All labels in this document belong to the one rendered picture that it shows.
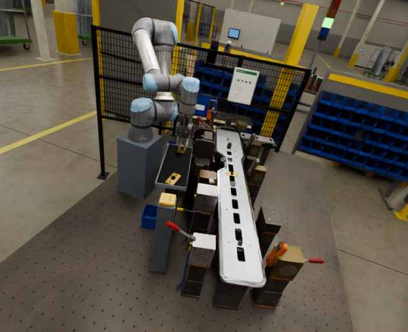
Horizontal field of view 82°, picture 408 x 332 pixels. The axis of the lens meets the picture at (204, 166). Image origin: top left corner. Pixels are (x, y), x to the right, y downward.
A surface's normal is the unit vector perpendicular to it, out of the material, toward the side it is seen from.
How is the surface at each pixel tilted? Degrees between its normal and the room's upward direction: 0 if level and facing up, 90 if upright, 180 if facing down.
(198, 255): 90
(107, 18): 90
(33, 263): 0
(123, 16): 90
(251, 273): 0
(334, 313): 0
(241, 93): 90
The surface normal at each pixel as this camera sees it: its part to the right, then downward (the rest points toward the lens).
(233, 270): 0.18, -0.83
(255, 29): -0.32, 0.47
